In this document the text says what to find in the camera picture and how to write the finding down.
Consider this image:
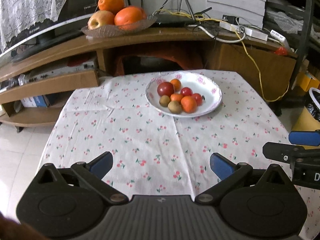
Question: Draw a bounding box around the red tomato with stem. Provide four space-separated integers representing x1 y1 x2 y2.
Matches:
191 93 205 106

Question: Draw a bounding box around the orange mandarin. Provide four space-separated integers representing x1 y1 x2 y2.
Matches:
181 96 197 114

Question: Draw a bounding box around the large red tomato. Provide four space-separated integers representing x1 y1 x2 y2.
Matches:
180 87 193 96

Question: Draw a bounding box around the small brown kiwi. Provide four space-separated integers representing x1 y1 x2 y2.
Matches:
159 95 171 107

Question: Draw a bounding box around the smooth orange fruit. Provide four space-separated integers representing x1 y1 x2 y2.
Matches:
170 79 182 92

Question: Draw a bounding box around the cherry print tablecloth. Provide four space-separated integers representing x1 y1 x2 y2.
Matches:
36 69 320 240

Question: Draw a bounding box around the white floral plate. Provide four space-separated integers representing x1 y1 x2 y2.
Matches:
145 71 222 118

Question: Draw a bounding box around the small mandarin in plate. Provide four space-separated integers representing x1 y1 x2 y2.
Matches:
170 93 184 103

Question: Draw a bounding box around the wooden tv stand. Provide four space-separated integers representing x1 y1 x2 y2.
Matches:
1 28 297 130

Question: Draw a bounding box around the dark red tomato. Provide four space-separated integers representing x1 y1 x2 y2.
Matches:
157 82 175 97

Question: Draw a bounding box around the white set-top box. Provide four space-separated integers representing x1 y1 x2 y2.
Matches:
18 55 98 85

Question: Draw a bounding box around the white power strip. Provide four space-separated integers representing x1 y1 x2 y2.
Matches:
219 22 268 41

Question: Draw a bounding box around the black metal shelf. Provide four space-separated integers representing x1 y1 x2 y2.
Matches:
264 0 319 84

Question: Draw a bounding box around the glass fruit bowl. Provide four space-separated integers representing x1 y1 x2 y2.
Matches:
81 16 157 38

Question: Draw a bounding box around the yellow apple in bowl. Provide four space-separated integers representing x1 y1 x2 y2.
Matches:
87 10 115 30

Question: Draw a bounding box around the orange in glass bowl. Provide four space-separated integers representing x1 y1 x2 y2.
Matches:
114 7 143 30

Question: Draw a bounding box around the black router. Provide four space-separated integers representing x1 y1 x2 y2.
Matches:
140 0 212 28

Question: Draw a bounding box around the television with lace cover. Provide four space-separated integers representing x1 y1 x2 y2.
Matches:
1 0 98 64

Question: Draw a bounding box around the top orange in bowl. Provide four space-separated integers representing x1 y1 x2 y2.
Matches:
98 0 125 15

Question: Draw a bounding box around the white cable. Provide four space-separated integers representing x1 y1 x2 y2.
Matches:
187 24 247 44

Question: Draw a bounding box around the yellow cable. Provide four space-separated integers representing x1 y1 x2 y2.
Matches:
154 8 290 103

